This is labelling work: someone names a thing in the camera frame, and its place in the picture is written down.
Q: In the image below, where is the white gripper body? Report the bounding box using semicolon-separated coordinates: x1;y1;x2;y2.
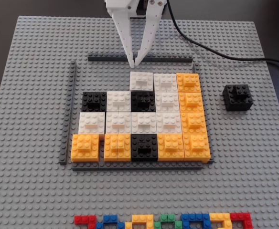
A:
104;0;149;19

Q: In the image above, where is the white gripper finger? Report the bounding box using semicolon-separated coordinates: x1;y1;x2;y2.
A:
134;0;167;66
110;10;136;67

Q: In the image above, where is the black brick cube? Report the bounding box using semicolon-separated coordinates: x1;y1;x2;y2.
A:
130;134;159;162
130;90;157;113
81;91;107;113
222;84;253;112

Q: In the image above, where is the white brick cube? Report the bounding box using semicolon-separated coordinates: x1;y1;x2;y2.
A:
156;112;183;135
129;71;154;92
130;112;158;135
155;92;181;114
105;112;132;135
106;91;132;113
78;112;106;135
153;73;178;93

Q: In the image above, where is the yellow brick cube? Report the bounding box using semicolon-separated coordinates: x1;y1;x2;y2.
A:
177;92;205;114
183;134;212;164
176;73;202;94
157;134;186;163
103;133;132;163
180;112;208;135
70;134;100;163

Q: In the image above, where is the grey studded baseplate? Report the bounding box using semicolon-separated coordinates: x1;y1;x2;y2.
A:
0;15;279;229

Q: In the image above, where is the yellow brick letter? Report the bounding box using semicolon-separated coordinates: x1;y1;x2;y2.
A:
125;214;155;229
209;212;233;229

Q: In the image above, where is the blue brick letter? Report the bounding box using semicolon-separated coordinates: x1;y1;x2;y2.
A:
181;213;212;229
96;215;126;229

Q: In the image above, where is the green brick letter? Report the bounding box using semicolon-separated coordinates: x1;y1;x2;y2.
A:
153;213;183;229

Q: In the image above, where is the red brick letter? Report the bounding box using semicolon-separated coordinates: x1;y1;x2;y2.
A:
74;215;97;229
230;212;253;229

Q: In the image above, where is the black cable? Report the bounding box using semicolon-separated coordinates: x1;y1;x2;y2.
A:
166;0;279;80

